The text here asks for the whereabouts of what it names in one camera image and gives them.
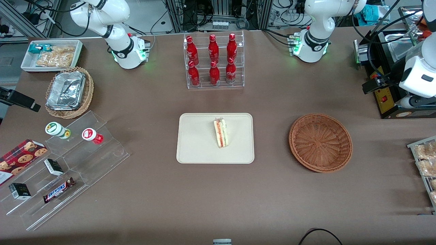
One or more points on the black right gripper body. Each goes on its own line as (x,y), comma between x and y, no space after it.
(13,98)

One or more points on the triangle sandwich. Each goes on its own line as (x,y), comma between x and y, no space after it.
(221,134)

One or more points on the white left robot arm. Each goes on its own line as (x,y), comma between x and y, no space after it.
(316,20)

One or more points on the light tan wicker basket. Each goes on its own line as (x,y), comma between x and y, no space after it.
(88,98)

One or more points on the brown round wicker basket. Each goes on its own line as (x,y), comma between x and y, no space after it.
(320,143)

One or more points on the tray of packed bread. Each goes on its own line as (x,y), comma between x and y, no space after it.
(421,178)

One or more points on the cream plastic tray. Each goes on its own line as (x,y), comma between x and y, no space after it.
(197,143)

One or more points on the black machine yellow control panel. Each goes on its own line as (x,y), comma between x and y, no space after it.
(386,102)

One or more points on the green lid snack cup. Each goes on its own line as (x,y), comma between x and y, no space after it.
(54,128)

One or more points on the white plastic bin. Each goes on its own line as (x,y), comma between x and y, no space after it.
(27,64)

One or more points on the stacked aluminium foil trays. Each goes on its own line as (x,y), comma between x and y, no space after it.
(66,90)

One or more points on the beige snack bag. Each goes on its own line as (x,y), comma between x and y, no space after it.
(54,61)
(64,49)

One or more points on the teal snack package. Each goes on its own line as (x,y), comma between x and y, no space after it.
(38,48)

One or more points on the red tartan cookie box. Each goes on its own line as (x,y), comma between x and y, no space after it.
(20,158)

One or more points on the small black box white label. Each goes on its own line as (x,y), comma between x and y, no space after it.
(53,166)

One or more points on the teal cloth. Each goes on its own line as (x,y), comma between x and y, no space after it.
(373,13)

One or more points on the wrapped bread package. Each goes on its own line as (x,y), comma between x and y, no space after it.
(429,167)
(433,183)
(427,151)
(434,196)

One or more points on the small black chocolate box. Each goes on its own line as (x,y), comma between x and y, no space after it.
(19,191)

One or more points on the clear acrylic tiered snack rack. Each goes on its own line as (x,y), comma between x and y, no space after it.
(102,160)

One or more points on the Snickers chocolate bar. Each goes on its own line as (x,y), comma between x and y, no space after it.
(58,190)

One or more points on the clear acrylic bottle rack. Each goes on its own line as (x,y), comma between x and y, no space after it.
(238,81)

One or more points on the red cola bottle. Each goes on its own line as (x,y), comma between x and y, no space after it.
(194,76)
(213,49)
(191,51)
(232,47)
(214,75)
(231,73)

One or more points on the white power strip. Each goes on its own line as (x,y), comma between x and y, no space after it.
(220,25)

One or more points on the small grey device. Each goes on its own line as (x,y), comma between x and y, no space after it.
(222,242)

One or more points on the aluminium profile frame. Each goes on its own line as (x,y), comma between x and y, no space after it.
(174,15)

